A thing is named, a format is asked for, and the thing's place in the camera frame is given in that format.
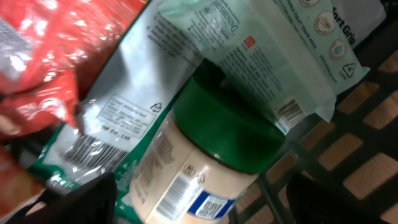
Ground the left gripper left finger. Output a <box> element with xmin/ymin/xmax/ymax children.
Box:
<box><xmin>6</xmin><ymin>172</ymin><xmax>117</xmax><ymax>224</ymax></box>

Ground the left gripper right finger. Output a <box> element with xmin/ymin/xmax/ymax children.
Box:
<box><xmin>286</xmin><ymin>174</ymin><xmax>385</xmax><ymax>224</ymax></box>

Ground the green lid jar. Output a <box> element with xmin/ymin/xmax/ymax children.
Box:
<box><xmin>129</xmin><ymin>77</ymin><xmax>286</xmax><ymax>224</ymax></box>

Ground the green 3M gloves package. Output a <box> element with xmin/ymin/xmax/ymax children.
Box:
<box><xmin>30</xmin><ymin>1</ymin><xmax>202</xmax><ymax>223</ymax></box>

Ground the pale green wipes pack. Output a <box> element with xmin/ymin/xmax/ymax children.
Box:
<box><xmin>159</xmin><ymin>0</ymin><xmax>368</xmax><ymax>133</ymax></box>

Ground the red snack bag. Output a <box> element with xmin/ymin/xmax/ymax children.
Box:
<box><xmin>1</xmin><ymin>0</ymin><xmax>146</xmax><ymax>139</ymax></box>

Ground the grey plastic mesh basket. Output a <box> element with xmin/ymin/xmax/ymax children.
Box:
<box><xmin>225</xmin><ymin>1</ymin><xmax>397</xmax><ymax>223</ymax></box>

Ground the orange snack packet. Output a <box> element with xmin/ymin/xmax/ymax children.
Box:
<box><xmin>1</xmin><ymin>147</ymin><xmax>45</xmax><ymax>223</ymax></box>

